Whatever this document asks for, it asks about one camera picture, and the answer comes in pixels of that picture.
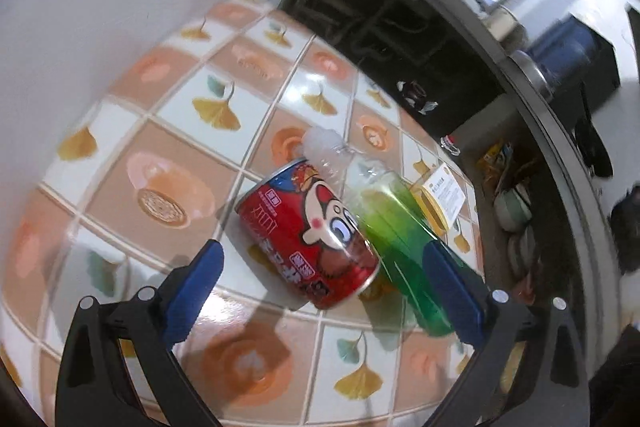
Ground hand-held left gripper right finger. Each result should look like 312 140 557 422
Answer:
421 241 592 427

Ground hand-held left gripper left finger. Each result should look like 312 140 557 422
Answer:
55 239 226 427

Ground green plastic bottle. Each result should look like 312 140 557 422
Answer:
302 127 456 338

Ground yellow white cardboard box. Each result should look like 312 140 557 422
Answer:
409 162 468 238

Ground red cartoon drink can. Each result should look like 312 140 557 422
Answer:
235 158 382 311

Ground stack of plates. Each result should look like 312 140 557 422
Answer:
507 227 538 288

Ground stack of bowls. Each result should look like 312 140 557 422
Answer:
492 187 533 233

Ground yellow snack packets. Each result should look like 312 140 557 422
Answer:
477 139 516 178

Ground table with patterned tablecloth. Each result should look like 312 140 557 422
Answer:
0 0 486 427

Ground concrete kitchen counter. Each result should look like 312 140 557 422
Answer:
275 0 640 408

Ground black pot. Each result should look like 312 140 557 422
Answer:
610 184 640 278

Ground black wok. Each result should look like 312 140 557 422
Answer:
572 84 615 179

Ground metal pot lid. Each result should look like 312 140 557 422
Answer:
507 49 553 100

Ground blue black cabinet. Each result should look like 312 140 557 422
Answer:
527 14 621 120

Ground cream mug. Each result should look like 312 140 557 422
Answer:
485 7 521 42

